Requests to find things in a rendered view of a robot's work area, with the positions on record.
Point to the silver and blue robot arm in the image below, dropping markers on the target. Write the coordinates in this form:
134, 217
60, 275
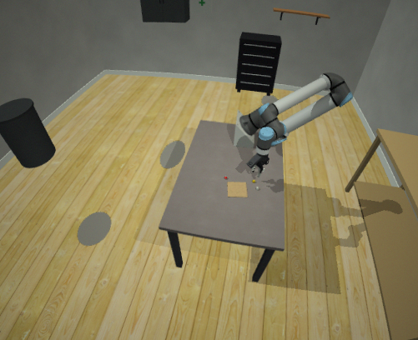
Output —
274, 131

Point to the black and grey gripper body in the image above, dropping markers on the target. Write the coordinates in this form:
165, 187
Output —
263, 161

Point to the tan mat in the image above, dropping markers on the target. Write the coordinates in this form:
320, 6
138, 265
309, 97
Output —
237, 189

